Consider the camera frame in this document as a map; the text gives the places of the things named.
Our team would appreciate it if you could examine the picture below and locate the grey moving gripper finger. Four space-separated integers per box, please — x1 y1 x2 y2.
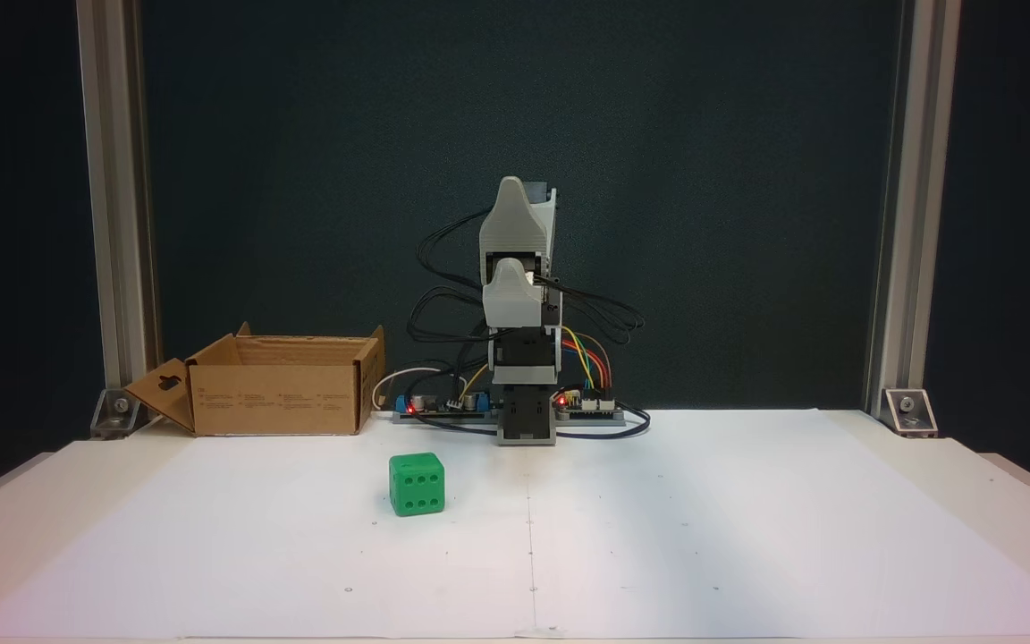
483 258 543 327

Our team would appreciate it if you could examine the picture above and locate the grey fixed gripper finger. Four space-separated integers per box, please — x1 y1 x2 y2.
479 176 559 280

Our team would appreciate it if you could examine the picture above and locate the green die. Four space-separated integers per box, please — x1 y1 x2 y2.
389 452 446 518

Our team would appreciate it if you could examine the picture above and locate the blue circuit board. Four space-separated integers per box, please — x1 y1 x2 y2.
393 386 503 423

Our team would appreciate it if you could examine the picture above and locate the circuit board with jumper headers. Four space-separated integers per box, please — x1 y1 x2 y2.
555 386 625 423

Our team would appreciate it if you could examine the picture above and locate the brown cardboard box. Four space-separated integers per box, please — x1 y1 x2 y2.
126 324 386 437

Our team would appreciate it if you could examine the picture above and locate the white paper sheet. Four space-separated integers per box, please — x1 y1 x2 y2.
0 409 1030 641

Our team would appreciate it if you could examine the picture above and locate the yellow jumper wire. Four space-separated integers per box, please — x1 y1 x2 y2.
562 333 596 393

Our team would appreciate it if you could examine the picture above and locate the green jumper wire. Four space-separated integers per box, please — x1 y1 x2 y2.
564 340 591 393

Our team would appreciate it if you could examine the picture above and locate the black servo cable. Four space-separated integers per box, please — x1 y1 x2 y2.
540 275 646 346
407 286 492 346
418 209 492 282

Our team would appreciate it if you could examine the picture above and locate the orange jumper wire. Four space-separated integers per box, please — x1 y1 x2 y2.
566 331 613 394

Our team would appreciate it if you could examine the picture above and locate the white cable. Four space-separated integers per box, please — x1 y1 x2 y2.
372 366 446 411

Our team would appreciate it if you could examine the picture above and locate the black power cable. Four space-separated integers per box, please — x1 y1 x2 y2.
555 404 652 441

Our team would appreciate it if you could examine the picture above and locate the aluminium frame post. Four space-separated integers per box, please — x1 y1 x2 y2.
864 0 963 421
75 0 161 394

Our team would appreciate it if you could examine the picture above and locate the metal corner bracket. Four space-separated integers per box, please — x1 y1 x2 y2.
882 387 938 437
90 387 155 439

